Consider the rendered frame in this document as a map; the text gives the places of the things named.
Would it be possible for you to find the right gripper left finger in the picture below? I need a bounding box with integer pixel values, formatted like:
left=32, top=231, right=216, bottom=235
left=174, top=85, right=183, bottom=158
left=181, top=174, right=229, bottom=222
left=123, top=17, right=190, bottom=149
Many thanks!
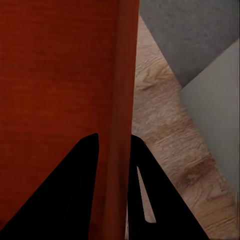
left=0, top=133, right=99, bottom=240

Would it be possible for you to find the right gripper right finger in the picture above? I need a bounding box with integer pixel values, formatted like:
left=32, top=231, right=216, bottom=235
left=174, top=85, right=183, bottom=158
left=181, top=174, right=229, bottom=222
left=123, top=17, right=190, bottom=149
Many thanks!
left=127, top=134, right=210, bottom=240

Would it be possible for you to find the storage box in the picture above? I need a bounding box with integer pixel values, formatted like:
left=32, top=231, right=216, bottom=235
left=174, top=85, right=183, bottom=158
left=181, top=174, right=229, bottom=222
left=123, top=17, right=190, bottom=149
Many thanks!
left=0, top=0, right=140, bottom=240

